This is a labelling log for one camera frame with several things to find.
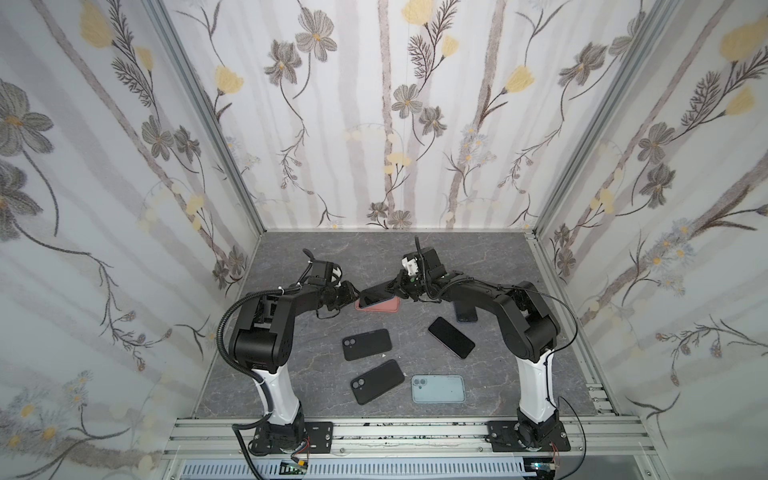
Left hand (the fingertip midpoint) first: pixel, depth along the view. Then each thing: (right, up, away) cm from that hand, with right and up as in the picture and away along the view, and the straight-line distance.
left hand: (354, 287), depth 98 cm
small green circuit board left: (-10, -42, -27) cm, 51 cm away
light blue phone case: (+25, -27, -16) cm, 40 cm away
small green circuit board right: (+49, -40, -28) cm, 70 cm away
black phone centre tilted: (+34, -17, -6) cm, 39 cm away
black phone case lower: (+8, -26, -14) cm, 31 cm away
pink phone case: (+13, -6, -3) cm, 14 cm away
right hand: (+8, +3, -8) cm, 12 cm away
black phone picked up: (+7, -3, +2) cm, 8 cm away
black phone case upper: (+5, -17, -8) cm, 19 cm away
